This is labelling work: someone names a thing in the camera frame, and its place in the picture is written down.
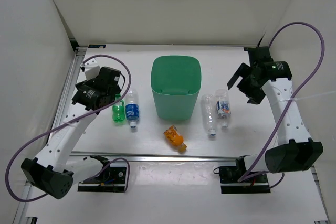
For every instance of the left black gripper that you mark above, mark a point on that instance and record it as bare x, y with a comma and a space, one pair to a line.
88, 83

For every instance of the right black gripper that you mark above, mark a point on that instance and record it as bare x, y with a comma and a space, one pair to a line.
255, 96

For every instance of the green plastic soda bottle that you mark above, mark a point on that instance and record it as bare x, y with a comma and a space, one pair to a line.
118, 114

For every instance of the white label water bottle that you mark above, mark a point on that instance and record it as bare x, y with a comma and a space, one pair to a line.
223, 109

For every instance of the blue label water bottle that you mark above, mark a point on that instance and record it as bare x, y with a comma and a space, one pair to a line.
132, 108

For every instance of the clear plastic bottle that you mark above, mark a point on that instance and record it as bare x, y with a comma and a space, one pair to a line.
208, 115

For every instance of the orange juice bottle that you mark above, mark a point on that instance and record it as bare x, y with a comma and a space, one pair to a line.
175, 139

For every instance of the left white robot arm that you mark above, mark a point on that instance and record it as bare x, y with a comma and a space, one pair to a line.
50, 170

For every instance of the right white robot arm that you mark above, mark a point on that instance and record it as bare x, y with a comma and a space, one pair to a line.
290, 147

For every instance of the green plastic bin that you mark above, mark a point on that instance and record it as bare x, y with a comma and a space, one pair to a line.
175, 83

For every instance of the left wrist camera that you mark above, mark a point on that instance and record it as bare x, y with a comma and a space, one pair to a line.
107, 77

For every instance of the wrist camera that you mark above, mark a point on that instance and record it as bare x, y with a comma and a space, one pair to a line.
107, 77
258, 55

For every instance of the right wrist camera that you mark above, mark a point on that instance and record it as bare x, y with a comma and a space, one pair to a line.
258, 55

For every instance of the white cable tie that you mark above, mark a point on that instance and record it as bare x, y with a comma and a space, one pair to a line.
307, 97

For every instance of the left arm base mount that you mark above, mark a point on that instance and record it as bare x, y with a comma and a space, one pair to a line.
113, 178

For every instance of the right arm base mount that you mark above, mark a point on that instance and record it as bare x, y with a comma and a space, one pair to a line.
253, 183

